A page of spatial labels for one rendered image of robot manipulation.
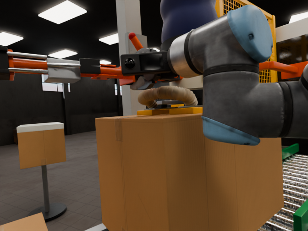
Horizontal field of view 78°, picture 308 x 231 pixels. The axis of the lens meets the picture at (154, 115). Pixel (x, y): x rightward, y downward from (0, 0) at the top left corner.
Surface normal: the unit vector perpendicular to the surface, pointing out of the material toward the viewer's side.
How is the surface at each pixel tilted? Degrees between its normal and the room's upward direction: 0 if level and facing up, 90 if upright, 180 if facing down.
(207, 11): 79
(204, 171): 90
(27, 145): 90
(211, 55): 84
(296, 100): 74
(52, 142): 90
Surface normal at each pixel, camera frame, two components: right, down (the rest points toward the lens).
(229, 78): -0.34, -0.04
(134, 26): 0.60, -0.01
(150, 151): -0.80, 0.07
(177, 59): -0.76, 0.30
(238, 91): -0.12, -0.04
